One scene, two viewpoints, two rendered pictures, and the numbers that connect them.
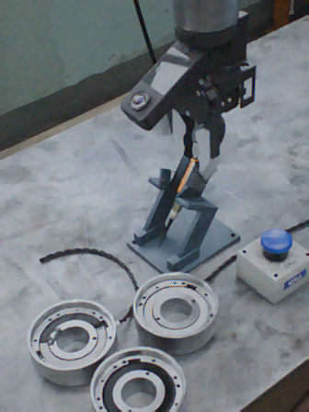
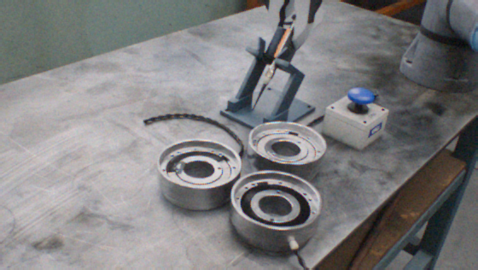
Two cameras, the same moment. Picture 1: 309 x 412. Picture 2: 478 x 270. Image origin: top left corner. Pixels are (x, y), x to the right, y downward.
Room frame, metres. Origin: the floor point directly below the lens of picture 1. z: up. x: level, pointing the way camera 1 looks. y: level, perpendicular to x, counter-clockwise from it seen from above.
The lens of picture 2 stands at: (0.03, 0.21, 1.21)
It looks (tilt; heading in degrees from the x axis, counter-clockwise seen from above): 32 degrees down; 344
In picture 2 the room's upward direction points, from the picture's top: 5 degrees clockwise
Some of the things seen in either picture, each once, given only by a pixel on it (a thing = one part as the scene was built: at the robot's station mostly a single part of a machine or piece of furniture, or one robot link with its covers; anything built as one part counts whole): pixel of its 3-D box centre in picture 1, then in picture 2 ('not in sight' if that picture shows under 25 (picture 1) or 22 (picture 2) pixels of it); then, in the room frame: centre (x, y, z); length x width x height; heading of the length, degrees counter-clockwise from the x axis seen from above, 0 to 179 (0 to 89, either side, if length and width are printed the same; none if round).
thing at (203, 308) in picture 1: (176, 314); (285, 154); (0.58, -0.02, 0.82); 0.08 x 0.08 x 0.02
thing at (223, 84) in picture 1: (210, 66); not in sight; (0.76, -0.08, 1.06); 0.09 x 0.08 x 0.12; 126
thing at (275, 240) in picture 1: (275, 250); (358, 106); (0.65, -0.15, 0.85); 0.04 x 0.04 x 0.05
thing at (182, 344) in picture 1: (176, 314); (285, 153); (0.58, -0.02, 0.82); 0.10 x 0.10 x 0.04
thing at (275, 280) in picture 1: (278, 262); (357, 119); (0.65, -0.16, 0.82); 0.08 x 0.07 x 0.05; 125
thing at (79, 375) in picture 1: (74, 343); (198, 174); (0.55, 0.11, 0.82); 0.10 x 0.10 x 0.04
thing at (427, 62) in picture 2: not in sight; (445, 52); (0.84, -0.43, 0.85); 0.15 x 0.15 x 0.10
